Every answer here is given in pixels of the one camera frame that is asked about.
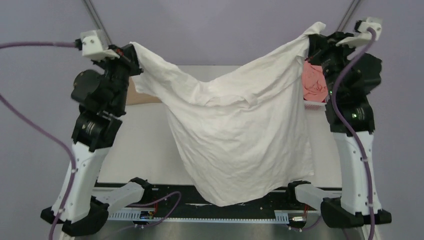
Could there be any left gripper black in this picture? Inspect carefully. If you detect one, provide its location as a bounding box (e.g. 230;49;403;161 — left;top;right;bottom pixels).
91;42;143;113

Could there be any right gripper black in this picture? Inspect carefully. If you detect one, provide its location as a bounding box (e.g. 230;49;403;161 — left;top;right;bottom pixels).
307;31;361;100

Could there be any white t shirt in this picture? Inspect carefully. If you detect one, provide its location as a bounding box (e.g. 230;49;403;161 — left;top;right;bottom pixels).
133;21;326;207

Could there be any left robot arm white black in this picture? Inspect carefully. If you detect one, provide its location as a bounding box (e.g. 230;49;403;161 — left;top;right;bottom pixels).
40;44;153;240

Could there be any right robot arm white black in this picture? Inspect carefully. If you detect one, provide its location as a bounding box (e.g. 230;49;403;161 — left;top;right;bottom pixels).
285;32;392;229

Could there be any folded tan t shirt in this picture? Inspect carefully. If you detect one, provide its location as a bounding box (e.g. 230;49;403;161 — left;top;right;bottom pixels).
126;77;162;106

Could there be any crumpled salmon pink t shirt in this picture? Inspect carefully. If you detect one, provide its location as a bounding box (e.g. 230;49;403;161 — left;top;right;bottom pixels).
301;61;328;103

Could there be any white plastic laundry basket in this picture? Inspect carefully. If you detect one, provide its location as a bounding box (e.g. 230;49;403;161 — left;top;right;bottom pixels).
303;100;326;111

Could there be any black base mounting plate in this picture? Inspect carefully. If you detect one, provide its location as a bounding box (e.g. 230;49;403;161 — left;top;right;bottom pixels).
96;182;342;220

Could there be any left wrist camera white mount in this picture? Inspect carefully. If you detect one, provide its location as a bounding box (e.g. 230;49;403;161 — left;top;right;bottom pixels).
80;29;120;62

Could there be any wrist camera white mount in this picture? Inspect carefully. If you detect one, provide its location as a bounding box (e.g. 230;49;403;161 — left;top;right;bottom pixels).
335;17;383;48
80;29;120;62

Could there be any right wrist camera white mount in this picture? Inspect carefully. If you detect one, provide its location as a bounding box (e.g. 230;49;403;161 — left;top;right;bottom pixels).
335;17;383;48

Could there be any right aluminium frame post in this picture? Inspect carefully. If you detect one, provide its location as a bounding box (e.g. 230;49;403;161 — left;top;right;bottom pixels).
336;0;362;32

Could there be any aluminium frame post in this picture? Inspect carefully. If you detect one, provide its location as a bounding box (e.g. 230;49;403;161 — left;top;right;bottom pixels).
336;0;362;32
81;0;112;45

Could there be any left aluminium frame post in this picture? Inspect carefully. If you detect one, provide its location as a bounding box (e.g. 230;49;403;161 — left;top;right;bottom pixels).
81;0;112;45

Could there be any white slotted cable duct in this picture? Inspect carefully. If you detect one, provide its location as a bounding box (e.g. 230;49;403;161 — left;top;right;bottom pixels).
107;209;289;224

